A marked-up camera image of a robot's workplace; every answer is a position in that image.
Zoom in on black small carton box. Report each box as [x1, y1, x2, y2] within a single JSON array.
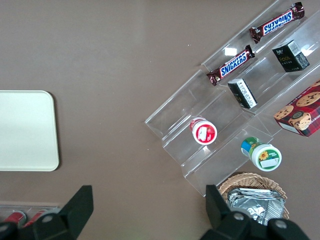
[[226, 77, 258, 110], [271, 39, 311, 73]]

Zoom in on red-lid strawberry yogurt cup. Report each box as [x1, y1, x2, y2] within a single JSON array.
[[189, 116, 218, 146]]

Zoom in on white plastic tray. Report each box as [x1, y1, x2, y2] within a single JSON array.
[[0, 90, 60, 172]]

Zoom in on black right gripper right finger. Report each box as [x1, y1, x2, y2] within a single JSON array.
[[201, 184, 311, 240]]

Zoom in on red chocolate-chip cookie box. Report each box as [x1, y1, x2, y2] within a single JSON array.
[[273, 79, 320, 138]]

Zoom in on woven wicker basket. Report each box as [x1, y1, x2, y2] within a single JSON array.
[[217, 171, 290, 221]]

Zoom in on clear acrylic tiered stand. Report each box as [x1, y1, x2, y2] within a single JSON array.
[[144, 68, 276, 198], [200, 0, 320, 138]]

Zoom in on silver foil wrapped pack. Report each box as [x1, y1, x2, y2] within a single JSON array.
[[225, 187, 287, 226]]

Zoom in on red can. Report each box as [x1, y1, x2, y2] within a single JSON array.
[[4, 210, 26, 224], [23, 209, 50, 228]]

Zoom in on green-lid sunflower print cup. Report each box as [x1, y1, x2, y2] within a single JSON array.
[[240, 136, 283, 173]]

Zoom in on Snickers chocolate bar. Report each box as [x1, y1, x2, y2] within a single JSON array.
[[206, 44, 256, 87], [248, 1, 306, 45]]

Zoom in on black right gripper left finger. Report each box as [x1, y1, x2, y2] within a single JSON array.
[[0, 184, 94, 240]]

